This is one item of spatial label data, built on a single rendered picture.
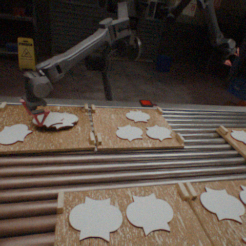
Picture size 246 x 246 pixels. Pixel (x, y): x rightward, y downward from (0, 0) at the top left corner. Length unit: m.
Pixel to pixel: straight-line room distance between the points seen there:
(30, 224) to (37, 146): 0.30
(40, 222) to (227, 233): 0.53
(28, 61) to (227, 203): 4.18
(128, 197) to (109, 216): 0.09
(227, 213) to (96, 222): 0.41
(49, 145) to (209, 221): 0.62
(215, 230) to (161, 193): 0.18
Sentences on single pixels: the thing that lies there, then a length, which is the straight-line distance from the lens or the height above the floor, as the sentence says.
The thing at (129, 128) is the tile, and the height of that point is 0.95.
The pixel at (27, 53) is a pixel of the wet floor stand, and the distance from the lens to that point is 4.44.
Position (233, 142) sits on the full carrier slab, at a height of 0.94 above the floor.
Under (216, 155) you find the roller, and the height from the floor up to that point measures 0.91.
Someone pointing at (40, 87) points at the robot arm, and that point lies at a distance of 0.73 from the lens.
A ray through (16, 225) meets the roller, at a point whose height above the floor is 0.92.
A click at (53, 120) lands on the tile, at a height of 0.98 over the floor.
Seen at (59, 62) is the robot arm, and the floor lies 1.22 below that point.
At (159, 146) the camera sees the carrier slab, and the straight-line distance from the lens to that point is 0.89.
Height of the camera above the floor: 1.45
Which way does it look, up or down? 31 degrees down
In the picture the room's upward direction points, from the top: 10 degrees clockwise
